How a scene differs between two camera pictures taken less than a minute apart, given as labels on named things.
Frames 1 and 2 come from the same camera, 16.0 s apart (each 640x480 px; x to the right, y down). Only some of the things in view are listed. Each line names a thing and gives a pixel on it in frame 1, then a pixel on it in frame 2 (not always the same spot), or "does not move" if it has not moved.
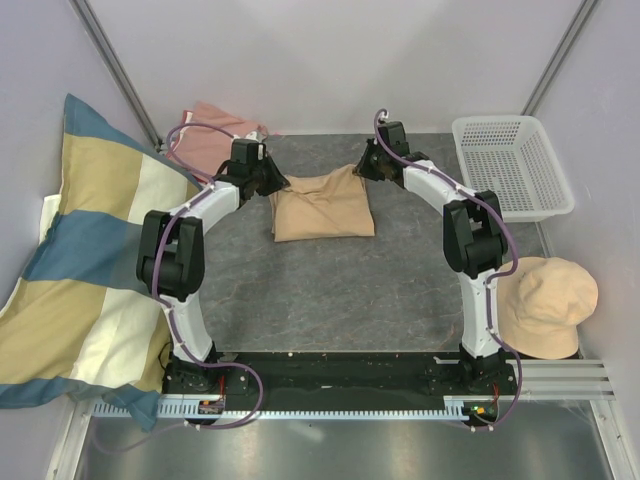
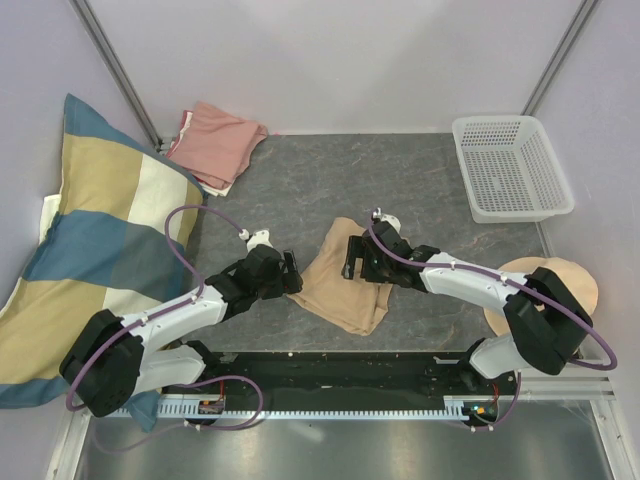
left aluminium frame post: (114, 62) does not move
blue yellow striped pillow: (78, 321) does not move
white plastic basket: (510, 155) does not move
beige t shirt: (322, 205) to (353, 304)
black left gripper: (277, 183) to (289, 282)
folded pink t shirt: (205, 149) does not move
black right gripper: (363, 168) to (358, 249)
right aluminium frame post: (551, 69) does not move
